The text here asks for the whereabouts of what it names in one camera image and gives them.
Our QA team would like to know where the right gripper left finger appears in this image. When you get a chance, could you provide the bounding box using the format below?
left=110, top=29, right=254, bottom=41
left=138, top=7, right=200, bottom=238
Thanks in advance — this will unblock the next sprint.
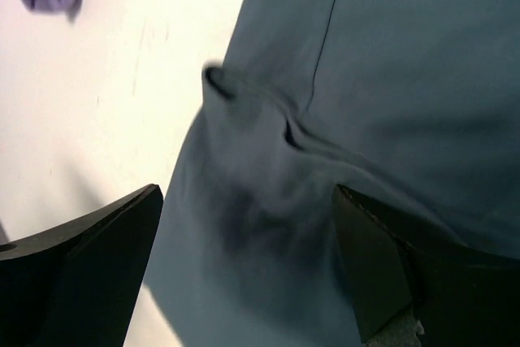
left=1, top=184, right=163, bottom=347

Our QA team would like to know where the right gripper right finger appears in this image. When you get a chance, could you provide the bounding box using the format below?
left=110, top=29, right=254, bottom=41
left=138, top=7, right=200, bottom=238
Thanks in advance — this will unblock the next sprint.
left=333, top=186, right=519, bottom=346

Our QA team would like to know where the dark teal t-shirt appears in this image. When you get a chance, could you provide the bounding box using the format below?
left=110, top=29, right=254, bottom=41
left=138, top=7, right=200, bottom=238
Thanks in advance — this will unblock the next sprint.
left=145, top=0, right=519, bottom=346

